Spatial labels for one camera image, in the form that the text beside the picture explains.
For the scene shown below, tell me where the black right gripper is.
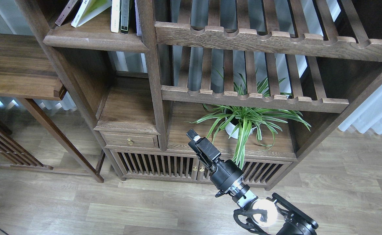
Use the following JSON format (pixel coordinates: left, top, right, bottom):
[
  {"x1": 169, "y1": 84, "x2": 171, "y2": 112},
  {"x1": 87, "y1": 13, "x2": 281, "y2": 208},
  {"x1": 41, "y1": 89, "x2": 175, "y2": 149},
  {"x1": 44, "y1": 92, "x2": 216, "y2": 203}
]
[{"x1": 186, "y1": 129, "x2": 244, "y2": 198}]

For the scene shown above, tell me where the yellow green book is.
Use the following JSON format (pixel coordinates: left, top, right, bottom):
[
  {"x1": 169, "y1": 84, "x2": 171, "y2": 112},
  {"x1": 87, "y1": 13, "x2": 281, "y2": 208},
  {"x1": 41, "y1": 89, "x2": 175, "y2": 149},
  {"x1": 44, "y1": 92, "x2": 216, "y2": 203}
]
[{"x1": 71, "y1": 0, "x2": 112, "y2": 28}]

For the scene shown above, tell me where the dark maroon book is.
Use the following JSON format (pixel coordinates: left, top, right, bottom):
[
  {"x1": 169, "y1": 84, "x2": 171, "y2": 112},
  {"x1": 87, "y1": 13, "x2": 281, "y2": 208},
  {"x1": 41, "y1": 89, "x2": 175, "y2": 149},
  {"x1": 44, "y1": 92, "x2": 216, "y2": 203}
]
[{"x1": 55, "y1": 0, "x2": 80, "y2": 26}]

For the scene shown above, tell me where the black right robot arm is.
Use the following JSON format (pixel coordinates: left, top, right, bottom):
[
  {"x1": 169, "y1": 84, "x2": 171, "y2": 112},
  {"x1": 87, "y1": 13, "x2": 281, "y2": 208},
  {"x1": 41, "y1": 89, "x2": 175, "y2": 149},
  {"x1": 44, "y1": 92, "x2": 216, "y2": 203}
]
[{"x1": 186, "y1": 129, "x2": 318, "y2": 235}]

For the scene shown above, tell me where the spider plant in white pot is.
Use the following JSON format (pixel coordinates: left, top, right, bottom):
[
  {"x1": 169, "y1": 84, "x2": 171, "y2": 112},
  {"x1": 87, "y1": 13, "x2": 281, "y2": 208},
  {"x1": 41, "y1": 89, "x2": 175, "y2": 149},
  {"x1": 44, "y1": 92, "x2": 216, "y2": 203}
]
[{"x1": 189, "y1": 69, "x2": 312, "y2": 170}]

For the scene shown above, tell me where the dark wooden bookshelf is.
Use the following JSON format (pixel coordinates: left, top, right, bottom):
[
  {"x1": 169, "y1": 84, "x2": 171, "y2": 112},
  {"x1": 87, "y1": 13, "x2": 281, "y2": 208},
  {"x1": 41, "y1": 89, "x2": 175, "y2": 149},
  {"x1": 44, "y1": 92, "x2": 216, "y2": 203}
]
[{"x1": 16, "y1": 0, "x2": 382, "y2": 190}]

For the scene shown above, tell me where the white upright book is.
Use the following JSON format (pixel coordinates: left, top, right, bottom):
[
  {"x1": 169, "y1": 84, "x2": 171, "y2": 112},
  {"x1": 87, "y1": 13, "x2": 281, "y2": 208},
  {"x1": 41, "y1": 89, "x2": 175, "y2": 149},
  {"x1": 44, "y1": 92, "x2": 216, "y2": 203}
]
[{"x1": 110, "y1": 0, "x2": 121, "y2": 33}]

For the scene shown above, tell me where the white curtain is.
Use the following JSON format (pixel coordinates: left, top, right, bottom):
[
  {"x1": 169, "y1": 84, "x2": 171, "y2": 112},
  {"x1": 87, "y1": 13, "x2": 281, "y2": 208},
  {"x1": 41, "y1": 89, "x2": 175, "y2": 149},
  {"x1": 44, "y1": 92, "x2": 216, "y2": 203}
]
[{"x1": 338, "y1": 85, "x2": 382, "y2": 135}]

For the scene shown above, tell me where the wooden side table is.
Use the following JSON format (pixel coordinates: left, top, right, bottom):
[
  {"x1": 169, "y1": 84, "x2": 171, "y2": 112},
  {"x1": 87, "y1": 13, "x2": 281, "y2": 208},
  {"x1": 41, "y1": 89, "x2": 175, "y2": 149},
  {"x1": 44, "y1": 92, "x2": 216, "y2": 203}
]
[{"x1": 0, "y1": 33, "x2": 105, "y2": 183}]

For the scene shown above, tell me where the slatted wooden rack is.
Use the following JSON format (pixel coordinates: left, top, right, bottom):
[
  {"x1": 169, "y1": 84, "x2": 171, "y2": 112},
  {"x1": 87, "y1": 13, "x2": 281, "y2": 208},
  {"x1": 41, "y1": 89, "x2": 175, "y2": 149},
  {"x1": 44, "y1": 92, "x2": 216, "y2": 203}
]
[{"x1": 0, "y1": 121, "x2": 53, "y2": 171}]

